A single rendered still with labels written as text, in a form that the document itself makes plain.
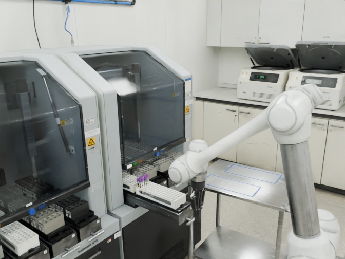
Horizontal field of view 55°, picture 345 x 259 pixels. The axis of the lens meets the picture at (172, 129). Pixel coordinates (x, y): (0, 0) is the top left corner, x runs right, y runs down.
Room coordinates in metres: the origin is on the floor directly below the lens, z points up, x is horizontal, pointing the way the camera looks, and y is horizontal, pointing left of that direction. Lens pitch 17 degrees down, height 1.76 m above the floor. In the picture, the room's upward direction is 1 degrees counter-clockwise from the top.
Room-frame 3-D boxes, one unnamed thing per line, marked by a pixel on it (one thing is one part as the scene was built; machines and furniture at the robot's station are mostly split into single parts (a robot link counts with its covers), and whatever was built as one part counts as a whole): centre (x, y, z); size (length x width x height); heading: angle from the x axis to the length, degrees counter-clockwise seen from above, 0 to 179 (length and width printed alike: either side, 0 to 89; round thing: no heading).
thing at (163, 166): (2.08, 0.06, 0.85); 0.12 x 0.02 x 0.06; 141
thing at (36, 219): (1.44, 0.64, 0.85); 0.12 x 0.02 x 0.06; 142
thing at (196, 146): (1.53, -0.12, 1.14); 0.13 x 0.11 x 0.16; 148
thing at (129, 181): (1.90, 0.32, 0.83); 0.30 x 0.10 x 0.06; 52
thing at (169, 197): (1.70, 0.08, 0.83); 0.30 x 0.10 x 0.06; 52
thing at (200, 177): (1.54, -0.13, 1.03); 0.09 x 0.09 x 0.06
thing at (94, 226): (1.66, 0.68, 0.78); 0.73 x 0.14 x 0.09; 52
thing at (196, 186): (1.54, -0.13, 0.96); 0.08 x 0.07 x 0.09; 142
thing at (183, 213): (1.79, 0.18, 0.78); 0.73 x 0.14 x 0.09; 52
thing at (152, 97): (2.16, 0.29, 1.28); 0.61 x 0.51 x 0.63; 142
